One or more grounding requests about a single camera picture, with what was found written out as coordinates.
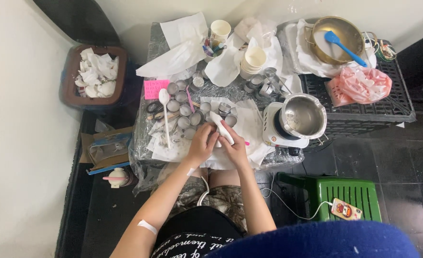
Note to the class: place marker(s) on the person's right hand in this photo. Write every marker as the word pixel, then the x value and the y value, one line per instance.
pixel 237 150

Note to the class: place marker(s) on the person's left hand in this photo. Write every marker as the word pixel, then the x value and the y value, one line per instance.
pixel 199 145

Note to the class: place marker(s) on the person's right fingers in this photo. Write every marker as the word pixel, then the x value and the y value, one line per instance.
pixel 229 138

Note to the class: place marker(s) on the person's left fingers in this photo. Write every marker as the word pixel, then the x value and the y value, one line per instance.
pixel 209 132

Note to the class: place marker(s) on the white plastic scraper tool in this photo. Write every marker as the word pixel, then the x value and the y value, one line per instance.
pixel 218 123

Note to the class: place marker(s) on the white tissue paper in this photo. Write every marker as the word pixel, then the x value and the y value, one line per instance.
pixel 252 125

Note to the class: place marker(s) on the group of metal tealight cups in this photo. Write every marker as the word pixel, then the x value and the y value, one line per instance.
pixel 184 109

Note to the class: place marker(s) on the pink stick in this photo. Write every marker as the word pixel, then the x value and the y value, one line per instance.
pixel 190 98

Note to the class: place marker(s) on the white electric hot plate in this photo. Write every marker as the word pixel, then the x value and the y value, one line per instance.
pixel 270 134

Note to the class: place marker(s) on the small white bandage strip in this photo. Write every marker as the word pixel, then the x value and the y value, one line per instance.
pixel 191 172

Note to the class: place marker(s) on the wooden stick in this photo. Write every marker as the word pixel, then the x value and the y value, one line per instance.
pixel 163 115

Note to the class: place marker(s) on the white plastic spoon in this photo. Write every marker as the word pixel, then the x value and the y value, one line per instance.
pixel 164 96

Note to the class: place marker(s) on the person's camouflage shorts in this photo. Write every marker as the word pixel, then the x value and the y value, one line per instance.
pixel 225 200

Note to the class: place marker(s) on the heap of empty metal cups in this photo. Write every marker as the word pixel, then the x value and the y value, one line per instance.
pixel 265 86

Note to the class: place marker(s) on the clear plastic table cover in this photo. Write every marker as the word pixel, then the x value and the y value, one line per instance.
pixel 143 143

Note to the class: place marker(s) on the pink sticky note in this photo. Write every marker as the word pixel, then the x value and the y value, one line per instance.
pixel 156 89

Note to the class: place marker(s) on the steel melting pot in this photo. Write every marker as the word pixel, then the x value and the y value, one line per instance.
pixel 302 116

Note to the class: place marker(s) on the stack of white paper cups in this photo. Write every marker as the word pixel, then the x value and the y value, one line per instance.
pixel 253 59

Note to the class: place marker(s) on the cup of coloured pens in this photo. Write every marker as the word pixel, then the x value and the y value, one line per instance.
pixel 213 48

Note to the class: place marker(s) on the large white paper sheets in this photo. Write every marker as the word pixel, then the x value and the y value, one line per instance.
pixel 177 53

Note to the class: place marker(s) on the person's black printed shirt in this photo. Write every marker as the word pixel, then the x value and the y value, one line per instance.
pixel 193 233

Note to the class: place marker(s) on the single white paper cup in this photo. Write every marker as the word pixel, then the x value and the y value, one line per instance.
pixel 220 29

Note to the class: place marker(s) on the open cardboard box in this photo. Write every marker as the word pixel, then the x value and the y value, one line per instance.
pixel 105 147

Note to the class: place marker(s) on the large white bandage strip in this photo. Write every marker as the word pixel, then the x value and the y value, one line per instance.
pixel 147 226

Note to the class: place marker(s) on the white paper towel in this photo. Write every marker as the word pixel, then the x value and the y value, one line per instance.
pixel 315 64

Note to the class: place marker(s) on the clear crumpled plastic bag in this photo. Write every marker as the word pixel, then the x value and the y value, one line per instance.
pixel 256 27

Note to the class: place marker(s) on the green plastic stool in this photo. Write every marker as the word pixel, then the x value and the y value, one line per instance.
pixel 344 190

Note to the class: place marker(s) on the brown bin with paper waste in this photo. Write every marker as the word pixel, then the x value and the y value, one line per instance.
pixel 96 75

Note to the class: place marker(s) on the blue fleece cloth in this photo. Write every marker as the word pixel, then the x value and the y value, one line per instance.
pixel 315 242

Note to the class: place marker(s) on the phone with cartoon case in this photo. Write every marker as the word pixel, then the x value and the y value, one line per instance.
pixel 346 209

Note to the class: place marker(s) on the black plastic crate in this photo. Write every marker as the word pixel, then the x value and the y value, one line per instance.
pixel 369 113

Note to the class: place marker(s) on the pink plastic bag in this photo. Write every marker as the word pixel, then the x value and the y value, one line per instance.
pixel 362 84

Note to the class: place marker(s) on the blue silicone spatula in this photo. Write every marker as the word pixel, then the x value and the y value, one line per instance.
pixel 342 46

